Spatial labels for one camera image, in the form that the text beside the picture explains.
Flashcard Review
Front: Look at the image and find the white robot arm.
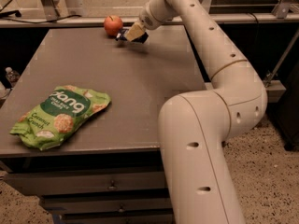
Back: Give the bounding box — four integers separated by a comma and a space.
126, 0, 267, 224

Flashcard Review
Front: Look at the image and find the grey metal rail beam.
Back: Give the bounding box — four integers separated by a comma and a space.
0, 13, 299, 28

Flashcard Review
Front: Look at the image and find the top grey drawer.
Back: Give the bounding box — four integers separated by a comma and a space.
4, 169, 166, 196

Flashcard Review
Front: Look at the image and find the middle grey drawer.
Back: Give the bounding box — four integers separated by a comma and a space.
41, 191, 172, 214

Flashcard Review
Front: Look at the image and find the red apple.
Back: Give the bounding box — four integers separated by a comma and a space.
104, 15, 123, 36

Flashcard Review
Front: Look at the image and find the dark blue rxbar wrapper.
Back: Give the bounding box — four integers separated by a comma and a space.
116, 28, 149, 44

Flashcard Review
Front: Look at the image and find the bottom grey drawer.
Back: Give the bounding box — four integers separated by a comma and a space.
63, 209, 175, 224

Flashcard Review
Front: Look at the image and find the grey drawer cabinet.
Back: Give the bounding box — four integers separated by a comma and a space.
0, 26, 202, 224

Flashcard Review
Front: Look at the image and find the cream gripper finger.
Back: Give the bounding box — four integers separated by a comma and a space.
125, 21, 146, 42

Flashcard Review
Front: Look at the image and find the clear plastic water bottle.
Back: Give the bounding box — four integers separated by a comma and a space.
6, 67, 21, 87

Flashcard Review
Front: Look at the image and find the grey drawer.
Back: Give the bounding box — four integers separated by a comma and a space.
4, 169, 166, 196
63, 209, 175, 224
41, 191, 172, 214

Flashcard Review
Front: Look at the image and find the green dang chips bag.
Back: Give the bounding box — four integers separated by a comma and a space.
10, 85, 111, 151

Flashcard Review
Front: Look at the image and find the black cable on rail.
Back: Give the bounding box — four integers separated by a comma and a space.
0, 10, 82, 24

